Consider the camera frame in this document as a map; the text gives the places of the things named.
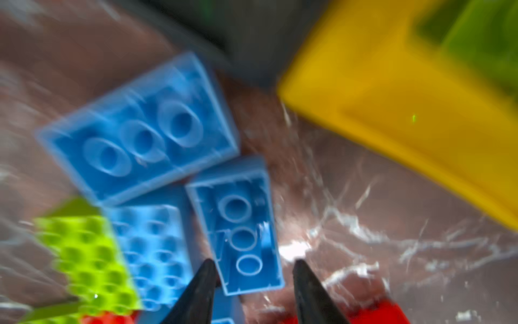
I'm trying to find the red lego brick pair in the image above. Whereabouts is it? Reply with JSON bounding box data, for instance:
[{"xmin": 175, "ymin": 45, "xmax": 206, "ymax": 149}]
[{"xmin": 278, "ymin": 298, "xmax": 411, "ymax": 324}]

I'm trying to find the blue lego brick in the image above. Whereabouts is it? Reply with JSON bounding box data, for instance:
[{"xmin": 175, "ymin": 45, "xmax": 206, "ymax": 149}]
[
  {"xmin": 186, "ymin": 155, "xmax": 285, "ymax": 296},
  {"xmin": 36, "ymin": 52, "xmax": 241, "ymax": 206},
  {"xmin": 136, "ymin": 288, "xmax": 246, "ymax": 324}
]

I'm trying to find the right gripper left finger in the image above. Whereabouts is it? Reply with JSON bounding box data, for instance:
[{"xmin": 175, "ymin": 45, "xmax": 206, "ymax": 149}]
[{"xmin": 161, "ymin": 259, "xmax": 218, "ymax": 324}]

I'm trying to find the middle black bin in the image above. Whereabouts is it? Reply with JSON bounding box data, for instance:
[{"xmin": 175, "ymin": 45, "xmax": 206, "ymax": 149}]
[{"xmin": 115, "ymin": 0, "xmax": 329, "ymax": 88}]

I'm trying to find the blue lego brick vertical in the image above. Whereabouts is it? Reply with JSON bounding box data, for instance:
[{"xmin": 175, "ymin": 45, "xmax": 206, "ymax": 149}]
[{"xmin": 101, "ymin": 184, "xmax": 202, "ymax": 312}]

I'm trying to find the yellow bin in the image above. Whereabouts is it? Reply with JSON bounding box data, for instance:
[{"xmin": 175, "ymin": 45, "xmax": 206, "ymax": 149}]
[{"xmin": 277, "ymin": 1, "xmax": 517, "ymax": 230}]

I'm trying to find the green lego brick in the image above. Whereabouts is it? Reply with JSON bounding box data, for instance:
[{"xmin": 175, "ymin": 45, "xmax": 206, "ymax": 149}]
[
  {"xmin": 35, "ymin": 197, "xmax": 142, "ymax": 316},
  {"xmin": 415, "ymin": 1, "xmax": 517, "ymax": 100}
]

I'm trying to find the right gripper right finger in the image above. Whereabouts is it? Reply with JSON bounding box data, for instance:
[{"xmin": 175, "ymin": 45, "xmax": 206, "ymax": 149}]
[{"xmin": 293, "ymin": 259, "xmax": 350, "ymax": 324}]

